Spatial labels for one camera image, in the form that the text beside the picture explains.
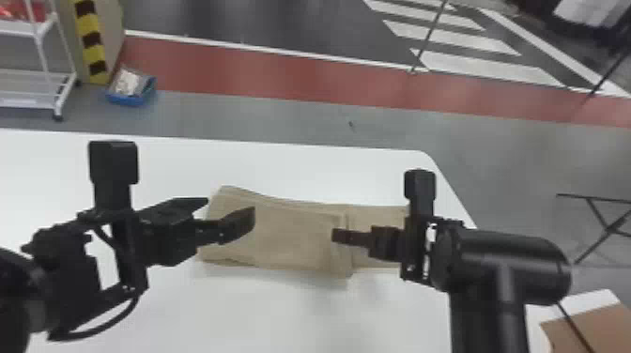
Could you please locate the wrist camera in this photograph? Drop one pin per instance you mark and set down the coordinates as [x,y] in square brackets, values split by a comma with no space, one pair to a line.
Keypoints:
[420,190]
[113,167]

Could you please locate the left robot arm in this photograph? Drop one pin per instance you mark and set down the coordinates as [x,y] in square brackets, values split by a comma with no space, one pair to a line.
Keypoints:
[59,276]

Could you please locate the yellow black striped post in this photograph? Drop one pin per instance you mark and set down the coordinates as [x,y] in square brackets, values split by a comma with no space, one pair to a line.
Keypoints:
[91,39]

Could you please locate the cardboard box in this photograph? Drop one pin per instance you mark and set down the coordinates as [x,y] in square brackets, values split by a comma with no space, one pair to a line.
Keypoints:
[596,330]

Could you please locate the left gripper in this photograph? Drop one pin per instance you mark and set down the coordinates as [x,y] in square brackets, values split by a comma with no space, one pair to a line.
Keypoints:
[167,241]

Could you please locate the beige towel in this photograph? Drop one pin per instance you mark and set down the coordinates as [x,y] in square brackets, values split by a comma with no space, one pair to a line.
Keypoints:
[296,236]

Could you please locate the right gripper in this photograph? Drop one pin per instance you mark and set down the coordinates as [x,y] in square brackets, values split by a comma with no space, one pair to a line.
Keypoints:
[389,244]

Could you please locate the white shelf trolley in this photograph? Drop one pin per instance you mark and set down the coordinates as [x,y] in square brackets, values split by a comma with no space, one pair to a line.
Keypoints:
[34,84]

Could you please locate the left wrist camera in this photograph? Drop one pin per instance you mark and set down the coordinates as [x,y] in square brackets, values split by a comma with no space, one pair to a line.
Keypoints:
[113,167]

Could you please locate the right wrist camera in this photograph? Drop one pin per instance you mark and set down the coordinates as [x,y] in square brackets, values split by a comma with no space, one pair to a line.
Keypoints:
[420,190]

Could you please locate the blue basket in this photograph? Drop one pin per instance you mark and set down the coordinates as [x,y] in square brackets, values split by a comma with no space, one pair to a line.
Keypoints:
[132,89]

